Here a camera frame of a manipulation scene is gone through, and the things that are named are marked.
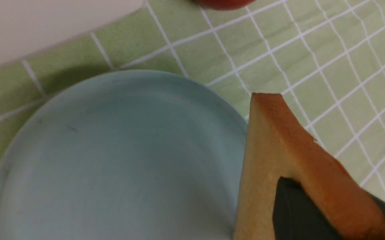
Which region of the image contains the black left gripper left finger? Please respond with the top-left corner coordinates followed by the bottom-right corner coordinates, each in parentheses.
top-left (272, 177), bottom-right (342, 240)

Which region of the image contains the toast slice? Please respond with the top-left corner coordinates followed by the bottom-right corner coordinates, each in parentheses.
top-left (234, 93), bottom-right (385, 240)

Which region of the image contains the green checkered tablecloth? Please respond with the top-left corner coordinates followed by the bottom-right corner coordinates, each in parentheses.
top-left (0, 0), bottom-right (385, 201)

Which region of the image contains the light blue plate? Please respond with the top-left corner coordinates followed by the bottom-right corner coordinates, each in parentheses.
top-left (0, 70), bottom-right (247, 240)

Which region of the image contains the red apple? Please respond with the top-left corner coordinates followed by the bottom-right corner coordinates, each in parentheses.
top-left (194, 0), bottom-right (255, 11)

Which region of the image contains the white toaster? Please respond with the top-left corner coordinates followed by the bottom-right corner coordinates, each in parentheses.
top-left (0, 0), bottom-right (146, 66)

